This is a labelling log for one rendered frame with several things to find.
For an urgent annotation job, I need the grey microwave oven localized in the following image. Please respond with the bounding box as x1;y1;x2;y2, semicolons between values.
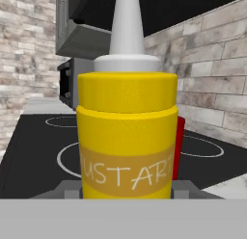
56;57;96;111

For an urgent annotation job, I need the grey range hood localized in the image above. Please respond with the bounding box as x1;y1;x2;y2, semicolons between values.
55;0;247;61

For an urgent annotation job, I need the red condiment bottle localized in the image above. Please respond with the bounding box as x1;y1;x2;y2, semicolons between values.
172;116;186;181

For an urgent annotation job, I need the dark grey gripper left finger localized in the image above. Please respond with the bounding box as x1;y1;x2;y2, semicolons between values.
31;179;83;200

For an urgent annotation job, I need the black hob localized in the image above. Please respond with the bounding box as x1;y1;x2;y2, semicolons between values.
0;113;247;199

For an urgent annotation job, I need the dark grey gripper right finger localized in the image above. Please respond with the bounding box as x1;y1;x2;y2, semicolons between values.
171;179;224;200

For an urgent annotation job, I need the yellow mustard bottle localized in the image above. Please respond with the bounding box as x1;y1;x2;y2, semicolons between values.
75;0;179;200

